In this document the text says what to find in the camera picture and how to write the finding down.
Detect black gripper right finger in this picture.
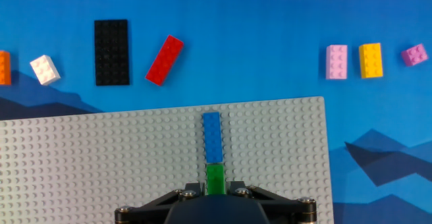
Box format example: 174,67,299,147
226,180,317,224

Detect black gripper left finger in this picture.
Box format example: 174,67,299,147
114,182,207,224

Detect green Lego brick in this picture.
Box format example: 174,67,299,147
205,163,227,196

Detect long blue Lego brick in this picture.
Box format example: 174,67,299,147
202,111,224,165

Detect grey Lego baseplate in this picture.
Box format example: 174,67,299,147
0,96,335,224

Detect red Lego brick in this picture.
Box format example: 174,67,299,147
144,34,185,87

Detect light pink Lego brick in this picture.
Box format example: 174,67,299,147
325,44,348,80

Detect black Lego plate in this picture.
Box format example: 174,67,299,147
94,19,131,86

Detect yellow Lego brick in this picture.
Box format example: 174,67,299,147
358,42,384,80

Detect white Lego brick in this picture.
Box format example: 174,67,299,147
29,54,61,86

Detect small magenta Lego brick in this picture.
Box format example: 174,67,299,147
400,43,429,67

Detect orange Lego brick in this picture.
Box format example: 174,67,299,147
0,50,12,86

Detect blue mountain print tablecloth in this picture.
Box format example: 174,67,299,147
0,0,432,224

